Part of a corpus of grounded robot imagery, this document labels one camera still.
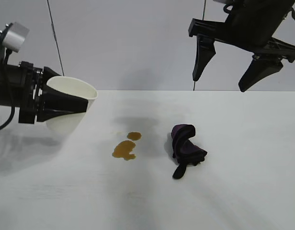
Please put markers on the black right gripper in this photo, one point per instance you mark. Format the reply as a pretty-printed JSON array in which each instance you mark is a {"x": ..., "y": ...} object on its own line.
[{"x": 255, "y": 20}]

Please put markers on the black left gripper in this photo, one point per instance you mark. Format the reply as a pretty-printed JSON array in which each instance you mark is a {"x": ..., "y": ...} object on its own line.
[{"x": 30, "y": 95}]

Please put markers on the white paper cup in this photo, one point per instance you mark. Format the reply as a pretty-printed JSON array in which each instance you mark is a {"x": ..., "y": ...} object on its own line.
[{"x": 71, "y": 87}]

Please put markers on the purple cloth with black trim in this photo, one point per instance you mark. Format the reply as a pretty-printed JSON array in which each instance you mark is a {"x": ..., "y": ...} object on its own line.
[{"x": 185, "y": 148}]

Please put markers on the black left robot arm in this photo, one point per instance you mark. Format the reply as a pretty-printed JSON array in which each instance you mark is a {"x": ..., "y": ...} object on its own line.
[{"x": 6, "y": 83}]

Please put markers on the small brown liquid puddle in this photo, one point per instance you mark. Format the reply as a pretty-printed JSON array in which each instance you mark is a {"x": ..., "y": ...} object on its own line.
[{"x": 133, "y": 135}]

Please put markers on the large brown liquid puddle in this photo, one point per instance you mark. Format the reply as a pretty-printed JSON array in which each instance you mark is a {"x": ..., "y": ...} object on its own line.
[{"x": 122, "y": 151}]

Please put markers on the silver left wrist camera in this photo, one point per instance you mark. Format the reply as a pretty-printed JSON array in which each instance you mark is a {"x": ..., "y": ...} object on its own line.
[{"x": 15, "y": 37}]

